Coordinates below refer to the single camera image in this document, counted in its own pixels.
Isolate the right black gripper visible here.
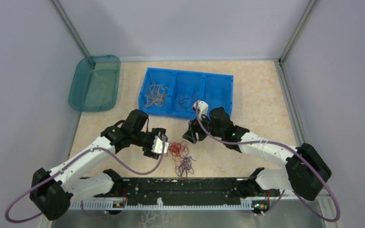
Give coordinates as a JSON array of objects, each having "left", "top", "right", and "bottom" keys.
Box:
[{"left": 182, "top": 111, "right": 224, "bottom": 144}]

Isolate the red wire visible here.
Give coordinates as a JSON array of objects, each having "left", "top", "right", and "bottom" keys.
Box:
[{"left": 166, "top": 141, "right": 191, "bottom": 164}]

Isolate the yellow wire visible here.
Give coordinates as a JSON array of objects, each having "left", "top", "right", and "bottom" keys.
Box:
[{"left": 143, "top": 82, "right": 170, "bottom": 109}]

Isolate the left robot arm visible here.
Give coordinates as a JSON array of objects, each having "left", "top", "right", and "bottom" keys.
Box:
[{"left": 29, "top": 109, "right": 169, "bottom": 221}]

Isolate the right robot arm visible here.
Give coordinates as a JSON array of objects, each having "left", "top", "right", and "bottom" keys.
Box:
[{"left": 183, "top": 102, "right": 332, "bottom": 201}]

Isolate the blue three-compartment bin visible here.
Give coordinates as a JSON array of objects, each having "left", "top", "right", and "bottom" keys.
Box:
[{"left": 138, "top": 67, "right": 233, "bottom": 119}]

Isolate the teal translucent plastic tray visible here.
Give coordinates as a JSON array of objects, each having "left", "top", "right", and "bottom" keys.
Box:
[{"left": 68, "top": 55, "right": 121, "bottom": 112}]

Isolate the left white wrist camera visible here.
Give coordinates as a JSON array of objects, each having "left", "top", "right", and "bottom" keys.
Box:
[{"left": 151, "top": 134, "right": 169, "bottom": 155}]

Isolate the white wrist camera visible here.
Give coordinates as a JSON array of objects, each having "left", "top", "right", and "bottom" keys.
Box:
[
  {"left": 151, "top": 134, "right": 169, "bottom": 155},
  {"left": 192, "top": 100, "right": 209, "bottom": 120}
]

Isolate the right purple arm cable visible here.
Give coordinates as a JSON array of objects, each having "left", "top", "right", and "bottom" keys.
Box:
[{"left": 195, "top": 107, "right": 341, "bottom": 223}]

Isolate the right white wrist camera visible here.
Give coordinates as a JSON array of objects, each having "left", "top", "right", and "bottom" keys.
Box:
[{"left": 192, "top": 100, "right": 209, "bottom": 120}]

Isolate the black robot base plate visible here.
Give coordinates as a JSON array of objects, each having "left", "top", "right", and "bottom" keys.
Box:
[{"left": 96, "top": 178, "right": 281, "bottom": 213}]

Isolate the aluminium frame rail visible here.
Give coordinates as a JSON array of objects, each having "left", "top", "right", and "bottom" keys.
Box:
[{"left": 45, "top": 178, "right": 331, "bottom": 212}]

